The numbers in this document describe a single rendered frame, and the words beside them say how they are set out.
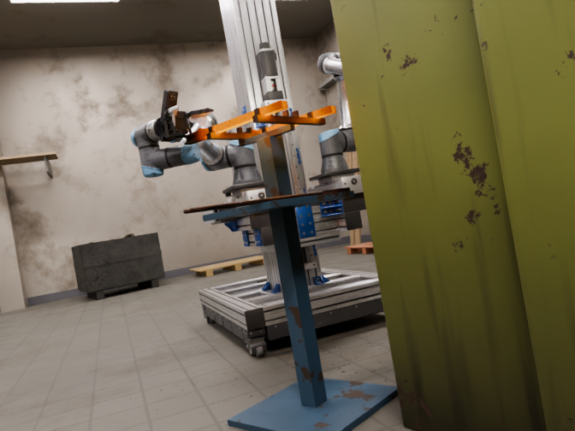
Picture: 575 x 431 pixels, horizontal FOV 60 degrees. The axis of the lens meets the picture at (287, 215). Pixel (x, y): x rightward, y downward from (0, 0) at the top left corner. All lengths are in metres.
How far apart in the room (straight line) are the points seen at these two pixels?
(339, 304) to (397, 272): 1.20
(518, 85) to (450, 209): 0.34
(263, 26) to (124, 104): 5.67
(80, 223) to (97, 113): 1.72
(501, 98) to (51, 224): 7.54
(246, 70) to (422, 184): 1.75
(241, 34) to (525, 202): 2.14
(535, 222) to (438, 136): 0.33
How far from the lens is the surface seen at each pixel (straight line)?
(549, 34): 1.03
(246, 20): 2.94
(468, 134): 1.19
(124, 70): 8.59
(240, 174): 2.51
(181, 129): 1.74
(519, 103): 1.03
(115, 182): 8.19
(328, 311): 2.49
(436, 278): 1.28
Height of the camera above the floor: 0.62
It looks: level
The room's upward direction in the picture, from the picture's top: 10 degrees counter-clockwise
